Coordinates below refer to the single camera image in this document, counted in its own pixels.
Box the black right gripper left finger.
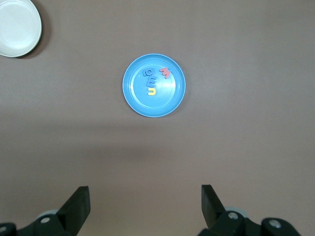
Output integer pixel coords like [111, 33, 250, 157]
[0, 186, 91, 236]

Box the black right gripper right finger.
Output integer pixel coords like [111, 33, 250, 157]
[198, 184, 302, 236]

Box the blue foam lowercase m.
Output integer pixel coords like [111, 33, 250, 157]
[145, 76, 157, 89]

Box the blue foam lowercase a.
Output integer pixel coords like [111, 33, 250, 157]
[142, 66, 156, 77]

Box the red foam lowercase w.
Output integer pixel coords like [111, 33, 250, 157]
[159, 67, 171, 80]

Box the blue plate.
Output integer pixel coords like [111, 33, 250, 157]
[122, 53, 187, 118]

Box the beige plate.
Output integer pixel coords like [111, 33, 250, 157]
[0, 0, 42, 58]

